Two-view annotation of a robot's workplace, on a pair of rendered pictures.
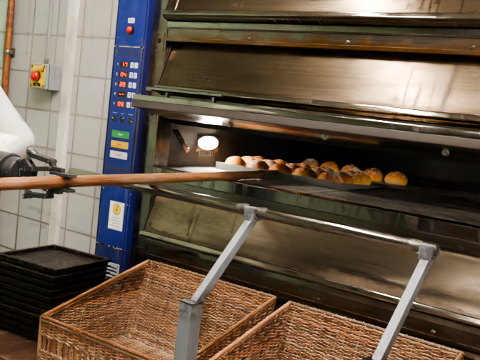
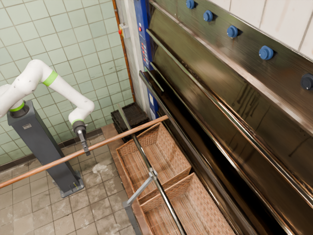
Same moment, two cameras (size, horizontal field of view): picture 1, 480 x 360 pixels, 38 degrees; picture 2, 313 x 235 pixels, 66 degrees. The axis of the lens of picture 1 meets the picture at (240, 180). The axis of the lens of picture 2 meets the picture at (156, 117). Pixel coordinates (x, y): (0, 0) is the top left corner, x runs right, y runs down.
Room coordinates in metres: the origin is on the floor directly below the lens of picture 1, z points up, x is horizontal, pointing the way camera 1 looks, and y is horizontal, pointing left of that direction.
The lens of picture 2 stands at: (1.21, -0.56, 2.49)
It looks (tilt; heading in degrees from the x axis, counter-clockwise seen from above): 46 degrees down; 36
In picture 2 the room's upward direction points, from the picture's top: 7 degrees counter-clockwise
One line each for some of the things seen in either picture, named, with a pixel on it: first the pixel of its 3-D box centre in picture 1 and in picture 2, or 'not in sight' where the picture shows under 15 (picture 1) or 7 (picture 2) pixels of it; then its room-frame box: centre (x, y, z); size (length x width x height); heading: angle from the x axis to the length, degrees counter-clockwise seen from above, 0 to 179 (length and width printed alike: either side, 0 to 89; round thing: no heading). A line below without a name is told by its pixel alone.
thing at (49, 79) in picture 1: (44, 76); (125, 30); (2.84, 0.83, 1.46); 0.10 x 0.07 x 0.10; 55
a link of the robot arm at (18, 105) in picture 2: not in sight; (9, 98); (1.79, 1.19, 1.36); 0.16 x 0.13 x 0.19; 25
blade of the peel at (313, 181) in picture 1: (298, 173); not in sight; (2.73, -0.23, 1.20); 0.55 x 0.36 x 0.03; 55
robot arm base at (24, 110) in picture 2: not in sight; (17, 104); (1.83, 1.25, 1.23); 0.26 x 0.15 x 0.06; 58
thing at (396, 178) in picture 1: (396, 178); not in sight; (2.98, -0.66, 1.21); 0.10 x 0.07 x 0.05; 59
